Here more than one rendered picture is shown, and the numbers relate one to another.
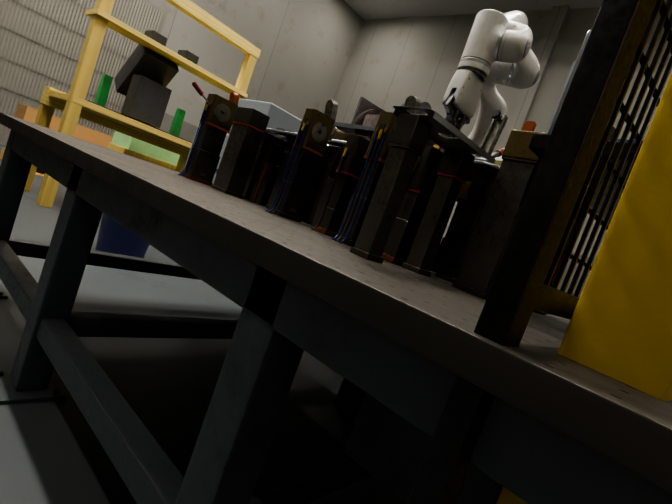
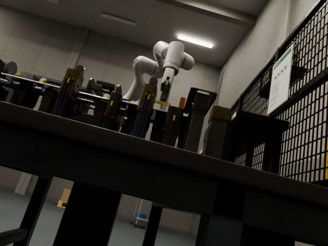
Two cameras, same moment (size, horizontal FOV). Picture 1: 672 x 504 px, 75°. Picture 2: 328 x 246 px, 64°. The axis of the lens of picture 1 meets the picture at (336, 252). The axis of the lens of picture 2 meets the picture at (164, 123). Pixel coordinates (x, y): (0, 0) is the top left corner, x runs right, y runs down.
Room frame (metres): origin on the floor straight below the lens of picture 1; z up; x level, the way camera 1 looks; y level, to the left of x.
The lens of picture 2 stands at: (0.30, 0.63, 0.57)
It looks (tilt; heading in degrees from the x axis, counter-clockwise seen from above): 18 degrees up; 317
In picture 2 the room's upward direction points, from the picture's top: 14 degrees clockwise
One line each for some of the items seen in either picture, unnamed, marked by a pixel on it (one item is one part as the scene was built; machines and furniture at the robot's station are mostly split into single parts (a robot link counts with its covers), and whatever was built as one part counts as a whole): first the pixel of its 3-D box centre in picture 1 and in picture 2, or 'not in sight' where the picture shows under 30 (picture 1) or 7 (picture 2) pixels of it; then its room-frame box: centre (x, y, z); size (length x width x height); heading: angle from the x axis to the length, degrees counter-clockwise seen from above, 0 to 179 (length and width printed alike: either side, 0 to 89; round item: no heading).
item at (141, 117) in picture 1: (135, 111); not in sight; (4.68, 2.52, 1.10); 1.63 x 1.46 x 2.19; 139
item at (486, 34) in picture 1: (485, 40); (174, 55); (1.21, -0.19, 1.33); 0.09 x 0.08 x 0.13; 67
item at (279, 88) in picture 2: not in sight; (281, 81); (0.78, -0.54, 1.30); 0.23 x 0.02 x 0.31; 135
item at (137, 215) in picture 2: not in sight; (145, 210); (5.76, -4.65, 0.44); 0.94 x 0.55 x 0.88; 141
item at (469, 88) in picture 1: (465, 92); (168, 79); (1.21, -0.18, 1.19); 0.10 x 0.07 x 0.11; 135
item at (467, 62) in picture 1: (473, 70); (171, 69); (1.21, -0.18, 1.25); 0.09 x 0.08 x 0.03; 135
